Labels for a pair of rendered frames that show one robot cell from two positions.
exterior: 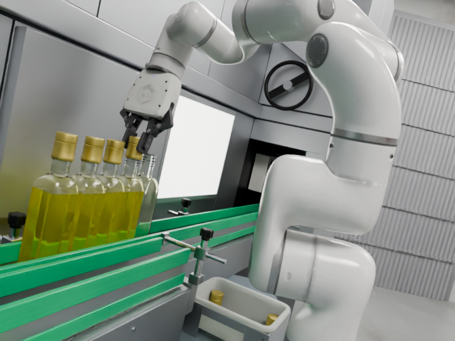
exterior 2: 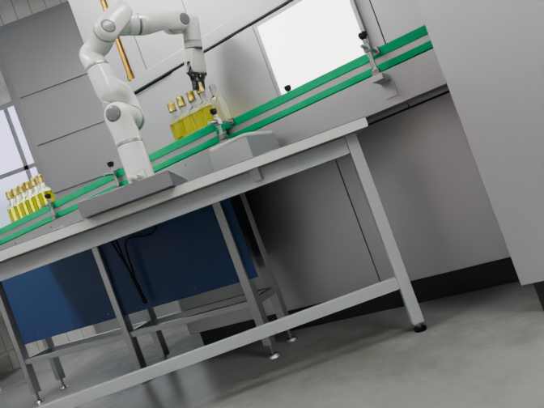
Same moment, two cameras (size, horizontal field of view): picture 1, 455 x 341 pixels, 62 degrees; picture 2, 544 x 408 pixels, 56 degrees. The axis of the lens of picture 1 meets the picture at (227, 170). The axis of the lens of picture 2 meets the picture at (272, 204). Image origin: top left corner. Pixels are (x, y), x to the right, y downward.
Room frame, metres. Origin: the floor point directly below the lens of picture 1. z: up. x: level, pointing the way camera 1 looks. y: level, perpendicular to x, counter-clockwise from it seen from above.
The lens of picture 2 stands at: (1.06, -1.96, 0.57)
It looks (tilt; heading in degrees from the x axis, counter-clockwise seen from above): 0 degrees down; 94
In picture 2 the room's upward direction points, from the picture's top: 20 degrees counter-clockwise
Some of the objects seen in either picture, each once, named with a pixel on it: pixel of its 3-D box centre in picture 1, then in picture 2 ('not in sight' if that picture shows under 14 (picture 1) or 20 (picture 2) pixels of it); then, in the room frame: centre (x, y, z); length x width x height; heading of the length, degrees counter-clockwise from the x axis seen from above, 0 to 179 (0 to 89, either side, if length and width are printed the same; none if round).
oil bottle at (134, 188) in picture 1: (118, 224); (213, 125); (0.78, 0.20, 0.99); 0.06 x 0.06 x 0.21; 65
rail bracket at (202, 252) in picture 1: (192, 252); (221, 124); (0.83, 0.03, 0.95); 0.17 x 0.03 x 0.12; 65
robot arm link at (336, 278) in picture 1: (321, 292); (124, 124); (0.53, -0.17, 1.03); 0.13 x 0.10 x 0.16; 82
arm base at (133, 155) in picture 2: not in sight; (136, 165); (0.53, -0.20, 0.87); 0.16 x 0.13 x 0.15; 91
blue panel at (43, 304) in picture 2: not in sight; (120, 269); (0.07, 0.47, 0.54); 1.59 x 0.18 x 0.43; 155
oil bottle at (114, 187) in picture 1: (97, 226); (202, 129); (0.73, 0.22, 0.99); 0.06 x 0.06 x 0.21; 66
